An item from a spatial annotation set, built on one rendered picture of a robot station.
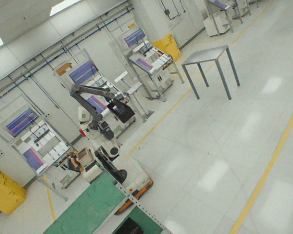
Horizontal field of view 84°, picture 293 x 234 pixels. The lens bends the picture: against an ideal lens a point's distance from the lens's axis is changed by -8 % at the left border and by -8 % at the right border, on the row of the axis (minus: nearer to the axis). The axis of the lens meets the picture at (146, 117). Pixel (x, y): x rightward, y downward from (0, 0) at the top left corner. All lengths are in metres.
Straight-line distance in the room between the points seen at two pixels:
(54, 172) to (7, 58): 2.94
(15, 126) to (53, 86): 1.86
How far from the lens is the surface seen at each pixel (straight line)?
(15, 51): 5.22
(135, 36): 4.37
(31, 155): 3.61
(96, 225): 1.40
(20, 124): 3.68
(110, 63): 5.62
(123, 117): 1.96
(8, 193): 5.22
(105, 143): 2.20
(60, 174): 3.86
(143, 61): 4.16
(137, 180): 2.40
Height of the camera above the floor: 1.86
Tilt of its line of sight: 28 degrees down
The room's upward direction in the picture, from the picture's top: 34 degrees counter-clockwise
